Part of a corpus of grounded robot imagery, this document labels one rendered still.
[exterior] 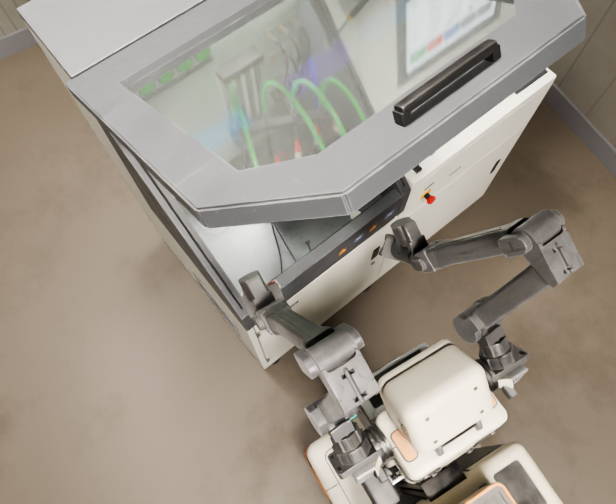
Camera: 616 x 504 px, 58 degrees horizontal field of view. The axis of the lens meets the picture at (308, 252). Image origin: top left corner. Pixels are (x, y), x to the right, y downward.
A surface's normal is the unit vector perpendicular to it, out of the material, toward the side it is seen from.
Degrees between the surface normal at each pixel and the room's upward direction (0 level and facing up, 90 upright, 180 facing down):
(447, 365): 42
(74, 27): 0
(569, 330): 0
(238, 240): 0
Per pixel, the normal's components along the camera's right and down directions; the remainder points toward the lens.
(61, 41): 0.00, -0.37
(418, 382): -0.34, -0.81
